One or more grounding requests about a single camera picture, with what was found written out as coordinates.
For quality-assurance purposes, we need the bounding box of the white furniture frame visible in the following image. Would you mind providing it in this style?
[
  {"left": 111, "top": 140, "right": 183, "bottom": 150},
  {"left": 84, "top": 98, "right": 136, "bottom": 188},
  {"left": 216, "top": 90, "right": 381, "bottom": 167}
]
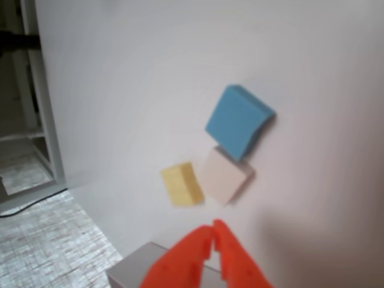
[{"left": 0, "top": 0, "right": 66, "bottom": 196}]

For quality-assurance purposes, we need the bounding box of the beige woven curtain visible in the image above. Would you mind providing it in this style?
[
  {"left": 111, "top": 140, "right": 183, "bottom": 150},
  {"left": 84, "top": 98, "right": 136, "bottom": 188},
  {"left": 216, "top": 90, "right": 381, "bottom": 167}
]
[{"left": 0, "top": 151, "right": 124, "bottom": 288}]

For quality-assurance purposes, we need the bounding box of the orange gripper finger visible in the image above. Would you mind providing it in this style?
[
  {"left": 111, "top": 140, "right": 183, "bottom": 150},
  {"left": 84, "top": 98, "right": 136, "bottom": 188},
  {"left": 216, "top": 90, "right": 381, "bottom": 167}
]
[
  {"left": 139, "top": 224, "right": 216, "bottom": 288},
  {"left": 212, "top": 219, "right": 274, "bottom": 288}
]

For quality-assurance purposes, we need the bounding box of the black tube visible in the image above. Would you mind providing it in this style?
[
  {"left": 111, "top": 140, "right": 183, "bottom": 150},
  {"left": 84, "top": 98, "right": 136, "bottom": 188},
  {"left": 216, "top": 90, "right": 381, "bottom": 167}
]
[{"left": 0, "top": 29, "right": 40, "bottom": 52}]

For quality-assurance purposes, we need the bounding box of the blue foam cuboid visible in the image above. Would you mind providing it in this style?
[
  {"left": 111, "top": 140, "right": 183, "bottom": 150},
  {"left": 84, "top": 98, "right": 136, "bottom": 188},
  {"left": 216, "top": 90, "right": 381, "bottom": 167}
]
[{"left": 205, "top": 83, "right": 277, "bottom": 163}]

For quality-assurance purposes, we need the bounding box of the white foam cuboid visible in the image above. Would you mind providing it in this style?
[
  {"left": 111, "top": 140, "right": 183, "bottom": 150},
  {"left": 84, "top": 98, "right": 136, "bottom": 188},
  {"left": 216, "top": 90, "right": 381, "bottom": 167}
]
[{"left": 199, "top": 146, "right": 256, "bottom": 208}]

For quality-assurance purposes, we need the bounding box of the yellow foam cuboid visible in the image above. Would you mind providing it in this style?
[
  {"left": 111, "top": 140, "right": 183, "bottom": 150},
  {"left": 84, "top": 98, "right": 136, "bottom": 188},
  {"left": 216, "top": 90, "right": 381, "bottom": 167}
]
[{"left": 160, "top": 161, "right": 205, "bottom": 208}]

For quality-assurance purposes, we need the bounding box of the white cardboard box bin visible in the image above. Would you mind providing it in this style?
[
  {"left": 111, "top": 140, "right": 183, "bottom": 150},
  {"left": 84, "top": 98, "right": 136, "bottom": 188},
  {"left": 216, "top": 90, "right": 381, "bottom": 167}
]
[{"left": 104, "top": 241, "right": 224, "bottom": 288}]

